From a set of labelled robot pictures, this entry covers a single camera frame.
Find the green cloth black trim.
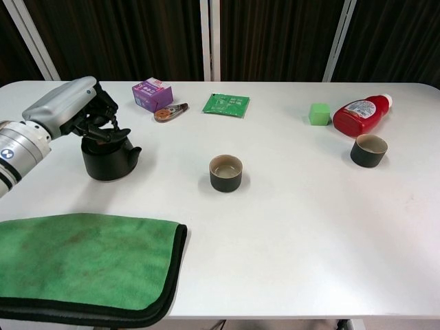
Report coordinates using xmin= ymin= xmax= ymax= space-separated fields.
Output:
xmin=0 ymin=212 xmax=188 ymax=329

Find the black pleated curtain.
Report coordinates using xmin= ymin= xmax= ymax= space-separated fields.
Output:
xmin=0 ymin=0 xmax=45 ymax=87
xmin=331 ymin=0 xmax=440 ymax=91
xmin=219 ymin=0 xmax=344 ymax=83
xmin=23 ymin=0 xmax=209 ymax=83

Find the green cube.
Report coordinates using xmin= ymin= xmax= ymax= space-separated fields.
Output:
xmin=309 ymin=102 xmax=331 ymax=127

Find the white frame post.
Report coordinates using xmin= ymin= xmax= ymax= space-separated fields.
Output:
xmin=5 ymin=0 xmax=61 ymax=82
xmin=199 ymin=0 xmax=221 ymax=83
xmin=322 ymin=0 xmax=357 ymax=83

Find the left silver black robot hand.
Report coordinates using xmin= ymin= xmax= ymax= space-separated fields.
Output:
xmin=21 ymin=76 xmax=132 ymax=142

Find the orange correction tape dispenser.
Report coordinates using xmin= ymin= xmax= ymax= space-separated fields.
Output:
xmin=153 ymin=102 xmax=189 ymax=123

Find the brown cup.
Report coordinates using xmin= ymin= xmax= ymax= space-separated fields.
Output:
xmin=208 ymin=154 xmax=244 ymax=193
xmin=350 ymin=134 xmax=389 ymax=168

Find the green circuit board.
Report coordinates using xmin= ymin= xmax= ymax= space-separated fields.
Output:
xmin=201 ymin=92 xmax=251 ymax=120

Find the purple cardboard box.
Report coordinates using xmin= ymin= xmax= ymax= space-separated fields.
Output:
xmin=131 ymin=78 xmax=173 ymax=113

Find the black teapot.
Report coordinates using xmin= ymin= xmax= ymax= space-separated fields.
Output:
xmin=80 ymin=129 xmax=142 ymax=182

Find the red ketchup bottle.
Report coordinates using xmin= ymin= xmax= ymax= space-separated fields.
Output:
xmin=332 ymin=93 xmax=394 ymax=138

